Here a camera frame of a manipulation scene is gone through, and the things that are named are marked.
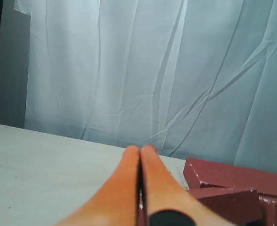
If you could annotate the red brick second row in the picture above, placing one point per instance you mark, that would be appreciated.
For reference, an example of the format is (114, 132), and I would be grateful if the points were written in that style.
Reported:
(239, 206)

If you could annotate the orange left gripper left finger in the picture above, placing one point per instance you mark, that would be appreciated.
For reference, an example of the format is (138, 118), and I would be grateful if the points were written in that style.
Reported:
(116, 203)

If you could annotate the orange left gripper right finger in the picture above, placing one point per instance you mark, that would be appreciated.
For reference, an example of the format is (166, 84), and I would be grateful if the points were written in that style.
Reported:
(165, 202)

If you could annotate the red brick back left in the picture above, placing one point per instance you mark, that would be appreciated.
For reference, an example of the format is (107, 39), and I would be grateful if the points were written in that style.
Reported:
(200, 174)

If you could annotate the red brick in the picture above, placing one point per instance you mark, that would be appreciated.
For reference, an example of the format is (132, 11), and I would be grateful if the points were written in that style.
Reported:
(200, 174)
(269, 210)

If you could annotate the white backdrop curtain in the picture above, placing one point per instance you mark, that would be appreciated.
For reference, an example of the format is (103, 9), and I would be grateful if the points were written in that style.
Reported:
(194, 78)

